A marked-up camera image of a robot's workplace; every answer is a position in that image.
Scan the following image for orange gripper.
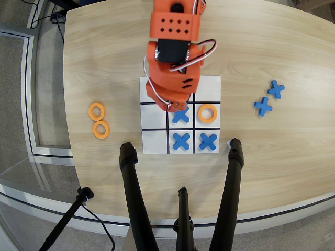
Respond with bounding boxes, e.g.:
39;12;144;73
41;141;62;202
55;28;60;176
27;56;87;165
145;41;205;113

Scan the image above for orange foam ring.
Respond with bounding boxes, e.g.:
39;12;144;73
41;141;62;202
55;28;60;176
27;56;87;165
93;120;110;140
197;103;218;124
88;102;106;122

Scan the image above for blue foam cross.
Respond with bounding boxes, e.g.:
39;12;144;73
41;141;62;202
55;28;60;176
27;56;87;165
267;79;285;100
172;132;191;151
254;96;273;117
199;133;218;152
171;105;191;124

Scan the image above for white tic-tac-toe board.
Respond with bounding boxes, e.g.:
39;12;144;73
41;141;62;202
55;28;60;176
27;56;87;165
139;75;222;155

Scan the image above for thin black tripod leg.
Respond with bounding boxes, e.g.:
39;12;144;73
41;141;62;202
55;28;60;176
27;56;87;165
172;186;196;251

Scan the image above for black furniture base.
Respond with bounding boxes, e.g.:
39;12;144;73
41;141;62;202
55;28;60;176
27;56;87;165
49;0;107;12

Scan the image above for black stand pole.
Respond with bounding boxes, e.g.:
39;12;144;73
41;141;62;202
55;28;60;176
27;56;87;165
38;187;95;251

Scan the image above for white servo cable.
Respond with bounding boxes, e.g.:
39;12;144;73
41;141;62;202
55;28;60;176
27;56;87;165
143;38;217;106

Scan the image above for grey metal floor frame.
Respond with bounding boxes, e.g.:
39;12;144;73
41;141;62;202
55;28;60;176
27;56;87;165
0;22;74;159

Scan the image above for black floor cables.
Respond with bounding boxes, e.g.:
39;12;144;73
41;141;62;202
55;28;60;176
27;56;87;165
26;0;66;41

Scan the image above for black cable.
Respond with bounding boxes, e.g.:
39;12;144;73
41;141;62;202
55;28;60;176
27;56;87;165
80;203;116;251

